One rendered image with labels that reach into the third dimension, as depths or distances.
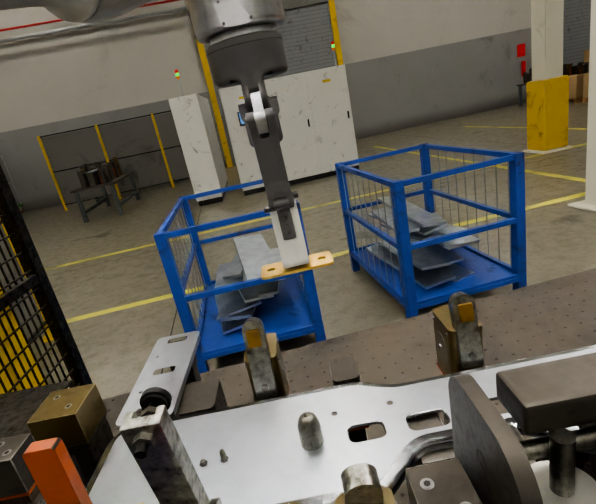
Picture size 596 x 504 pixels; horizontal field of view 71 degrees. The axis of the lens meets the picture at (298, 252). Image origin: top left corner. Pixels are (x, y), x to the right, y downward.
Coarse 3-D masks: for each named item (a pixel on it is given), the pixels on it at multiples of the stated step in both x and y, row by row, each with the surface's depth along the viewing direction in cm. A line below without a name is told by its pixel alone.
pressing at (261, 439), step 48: (384, 384) 68; (432, 384) 65; (480, 384) 63; (192, 432) 65; (240, 432) 63; (288, 432) 61; (336, 432) 60; (432, 432) 56; (96, 480) 60; (144, 480) 58; (240, 480) 55; (288, 480) 54; (336, 480) 52; (384, 480) 50
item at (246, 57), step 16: (256, 32) 38; (272, 32) 39; (208, 48) 40; (224, 48) 38; (240, 48) 38; (256, 48) 38; (272, 48) 39; (224, 64) 38; (240, 64) 38; (256, 64) 38; (272, 64) 39; (224, 80) 39; (240, 80) 39; (256, 80) 39
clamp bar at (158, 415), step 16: (144, 400) 39; (160, 400) 39; (128, 416) 37; (144, 416) 37; (160, 416) 36; (128, 432) 36; (144, 432) 36; (160, 432) 36; (176, 432) 39; (144, 448) 35; (160, 448) 37; (176, 448) 38; (144, 464) 38; (160, 464) 38; (176, 464) 38; (192, 464) 41; (160, 480) 39; (176, 480) 39; (192, 480) 40; (160, 496) 40; (176, 496) 40; (192, 496) 40
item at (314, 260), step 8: (312, 256) 50; (320, 256) 49; (328, 256) 49; (272, 264) 50; (280, 264) 50; (304, 264) 48; (312, 264) 48; (320, 264) 47; (328, 264) 47; (264, 272) 49; (272, 272) 48; (280, 272) 48; (288, 272) 47; (296, 272) 47
